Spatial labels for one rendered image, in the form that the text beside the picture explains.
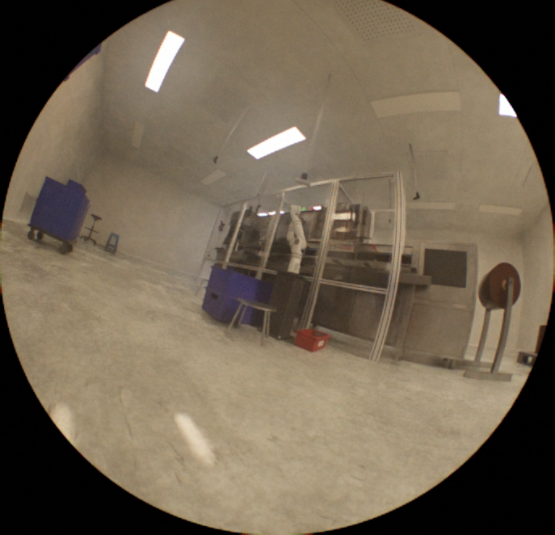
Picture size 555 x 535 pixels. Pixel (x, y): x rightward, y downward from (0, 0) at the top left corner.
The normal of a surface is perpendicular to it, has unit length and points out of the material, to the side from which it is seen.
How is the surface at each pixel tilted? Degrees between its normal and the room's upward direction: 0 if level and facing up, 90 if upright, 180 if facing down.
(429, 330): 90
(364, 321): 90
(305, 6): 180
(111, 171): 90
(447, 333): 90
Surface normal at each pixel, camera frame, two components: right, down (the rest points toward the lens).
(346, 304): -0.65, -0.30
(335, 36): -0.26, 0.95
